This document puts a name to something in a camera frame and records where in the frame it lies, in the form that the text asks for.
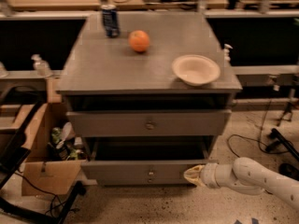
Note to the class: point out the blue soda can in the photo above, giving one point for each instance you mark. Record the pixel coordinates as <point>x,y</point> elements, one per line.
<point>110,20</point>

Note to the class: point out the orange fruit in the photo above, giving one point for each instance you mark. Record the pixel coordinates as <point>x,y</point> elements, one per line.
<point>139,40</point>

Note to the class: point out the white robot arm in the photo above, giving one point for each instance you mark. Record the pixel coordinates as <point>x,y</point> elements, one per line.
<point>245,176</point>

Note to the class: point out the white paper bowl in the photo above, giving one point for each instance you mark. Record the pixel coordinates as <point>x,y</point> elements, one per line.
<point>196,70</point>

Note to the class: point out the clear sanitizer bottle left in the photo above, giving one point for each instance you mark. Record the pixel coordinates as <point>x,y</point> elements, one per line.
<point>41,66</point>

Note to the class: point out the grey top drawer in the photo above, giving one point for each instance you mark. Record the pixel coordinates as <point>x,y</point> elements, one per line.
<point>125,124</point>

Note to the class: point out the grey drawer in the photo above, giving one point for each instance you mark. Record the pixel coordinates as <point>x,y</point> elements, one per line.
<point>144,164</point>
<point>125,124</point>

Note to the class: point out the black tripod stand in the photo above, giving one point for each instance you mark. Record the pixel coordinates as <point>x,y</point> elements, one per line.
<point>287,112</point>

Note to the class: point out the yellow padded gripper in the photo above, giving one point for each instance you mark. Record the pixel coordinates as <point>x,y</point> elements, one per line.
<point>206,174</point>

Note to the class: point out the cardboard box with trash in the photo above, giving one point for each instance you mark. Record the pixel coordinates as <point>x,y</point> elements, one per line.
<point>39,167</point>

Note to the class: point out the grey drawer cabinet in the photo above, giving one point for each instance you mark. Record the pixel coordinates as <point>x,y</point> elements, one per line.
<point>106,75</point>

